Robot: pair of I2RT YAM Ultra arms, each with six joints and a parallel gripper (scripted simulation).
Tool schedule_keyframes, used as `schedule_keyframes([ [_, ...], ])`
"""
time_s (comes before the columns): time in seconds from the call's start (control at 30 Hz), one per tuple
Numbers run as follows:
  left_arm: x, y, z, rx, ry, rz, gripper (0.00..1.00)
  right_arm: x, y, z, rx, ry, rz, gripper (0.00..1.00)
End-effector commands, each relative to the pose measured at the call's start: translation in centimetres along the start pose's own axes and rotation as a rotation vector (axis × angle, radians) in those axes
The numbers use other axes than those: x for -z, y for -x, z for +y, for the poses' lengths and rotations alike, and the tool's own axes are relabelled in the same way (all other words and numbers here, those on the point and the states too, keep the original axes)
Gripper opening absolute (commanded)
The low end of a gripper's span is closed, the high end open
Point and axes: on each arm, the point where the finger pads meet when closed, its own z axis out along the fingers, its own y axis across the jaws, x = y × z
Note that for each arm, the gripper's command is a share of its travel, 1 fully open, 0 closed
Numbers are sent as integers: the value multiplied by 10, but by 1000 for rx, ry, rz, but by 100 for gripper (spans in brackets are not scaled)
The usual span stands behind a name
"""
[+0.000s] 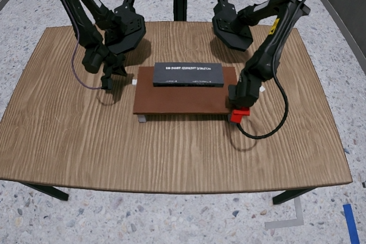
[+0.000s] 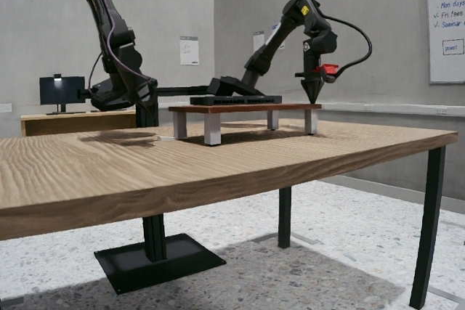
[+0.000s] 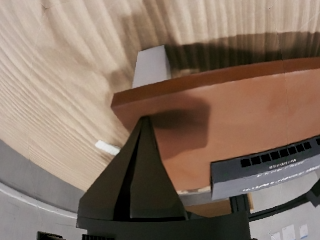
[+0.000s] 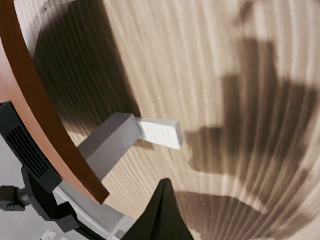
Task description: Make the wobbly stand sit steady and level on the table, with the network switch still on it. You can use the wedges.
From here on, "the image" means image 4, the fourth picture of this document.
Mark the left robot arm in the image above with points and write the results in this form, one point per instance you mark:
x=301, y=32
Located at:
x=11, y=201

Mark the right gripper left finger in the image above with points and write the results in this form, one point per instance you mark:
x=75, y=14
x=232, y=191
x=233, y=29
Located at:
x=148, y=224

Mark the dark grey network switch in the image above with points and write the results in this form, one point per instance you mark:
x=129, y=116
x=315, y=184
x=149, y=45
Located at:
x=25, y=150

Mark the brown wooden stand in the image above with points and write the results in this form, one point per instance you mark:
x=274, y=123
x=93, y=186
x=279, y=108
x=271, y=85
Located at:
x=21, y=86

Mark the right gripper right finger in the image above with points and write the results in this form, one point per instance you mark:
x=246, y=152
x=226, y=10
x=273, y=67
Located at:
x=172, y=225

